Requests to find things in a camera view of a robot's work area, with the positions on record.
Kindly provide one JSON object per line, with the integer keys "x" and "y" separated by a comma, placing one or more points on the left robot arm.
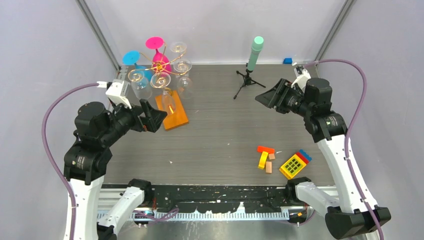
{"x": 85, "y": 165}

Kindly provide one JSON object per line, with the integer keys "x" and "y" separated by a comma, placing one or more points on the blue wine glass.
{"x": 131, "y": 58}

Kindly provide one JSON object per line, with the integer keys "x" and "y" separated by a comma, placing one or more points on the gold wire glass rack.
{"x": 157, "y": 72}

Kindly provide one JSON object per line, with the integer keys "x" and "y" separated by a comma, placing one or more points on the orange wooden rack base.
{"x": 179, "y": 118}

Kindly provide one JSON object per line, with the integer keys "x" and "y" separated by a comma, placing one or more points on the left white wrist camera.
{"x": 118, "y": 92}

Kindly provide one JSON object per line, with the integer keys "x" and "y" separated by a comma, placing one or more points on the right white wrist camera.
{"x": 302, "y": 76}

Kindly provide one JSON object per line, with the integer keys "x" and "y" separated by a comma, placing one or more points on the yellow toy calculator block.
{"x": 292, "y": 167}

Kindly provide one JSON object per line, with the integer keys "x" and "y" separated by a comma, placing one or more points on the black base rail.
{"x": 221, "y": 203}

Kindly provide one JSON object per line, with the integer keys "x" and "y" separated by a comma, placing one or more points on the pink wine glass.
{"x": 160, "y": 63}

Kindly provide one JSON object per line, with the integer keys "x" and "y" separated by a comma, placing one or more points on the clear champagne flute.
{"x": 161, "y": 80}

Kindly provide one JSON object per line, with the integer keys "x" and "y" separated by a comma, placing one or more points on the red toy brick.
{"x": 300, "y": 157}

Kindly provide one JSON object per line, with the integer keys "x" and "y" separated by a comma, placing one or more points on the tan wooden block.
{"x": 268, "y": 167}

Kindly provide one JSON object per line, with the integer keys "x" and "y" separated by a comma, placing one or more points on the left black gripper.
{"x": 154, "y": 117}

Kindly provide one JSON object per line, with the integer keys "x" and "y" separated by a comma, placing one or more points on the green microphone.
{"x": 256, "y": 48}

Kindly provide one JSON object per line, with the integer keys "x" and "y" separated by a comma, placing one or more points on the clear round wine glass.
{"x": 185, "y": 86}

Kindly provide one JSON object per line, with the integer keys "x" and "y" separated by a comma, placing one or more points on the blue toy brick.
{"x": 304, "y": 155}

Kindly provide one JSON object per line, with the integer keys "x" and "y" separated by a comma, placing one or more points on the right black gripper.
{"x": 271, "y": 99}

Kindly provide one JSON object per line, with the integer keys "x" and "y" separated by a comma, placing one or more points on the clear tumbler wine glass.
{"x": 140, "y": 84}

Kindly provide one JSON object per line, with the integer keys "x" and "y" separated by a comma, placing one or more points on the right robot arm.
{"x": 354, "y": 212}

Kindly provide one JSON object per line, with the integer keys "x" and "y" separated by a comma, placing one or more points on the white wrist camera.
{"x": 302, "y": 76}
{"x": 118, "y": 92}

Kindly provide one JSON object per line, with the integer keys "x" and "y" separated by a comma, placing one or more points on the clear frosted wine glass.
{"x": 179, "y": 48}

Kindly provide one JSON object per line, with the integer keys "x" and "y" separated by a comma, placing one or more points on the orange toy block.
{"x": 268, "y": 150}

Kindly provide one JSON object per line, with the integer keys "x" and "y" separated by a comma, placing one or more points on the small blue block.
{"x": 288, "y": 61}

